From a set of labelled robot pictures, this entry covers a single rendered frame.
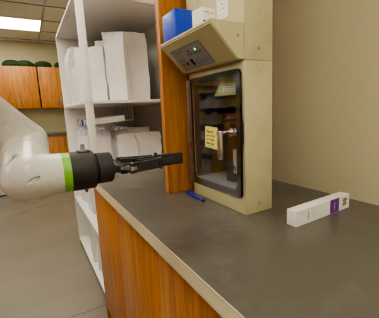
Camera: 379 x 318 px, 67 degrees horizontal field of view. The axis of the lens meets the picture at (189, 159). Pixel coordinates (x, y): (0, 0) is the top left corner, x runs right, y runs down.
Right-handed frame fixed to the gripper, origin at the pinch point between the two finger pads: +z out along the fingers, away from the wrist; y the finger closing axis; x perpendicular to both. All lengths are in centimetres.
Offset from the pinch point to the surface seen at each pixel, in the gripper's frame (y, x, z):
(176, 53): 20.7, -32.4, 14.1
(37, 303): 138, 116, -42
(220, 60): 2.4, -27.7, 19.2
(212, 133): 10.5, -4.9, 21.5
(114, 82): 125, -33, 21
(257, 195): -5.3, 14.5, 27.5
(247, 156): -5.1, 1.2, 23.7
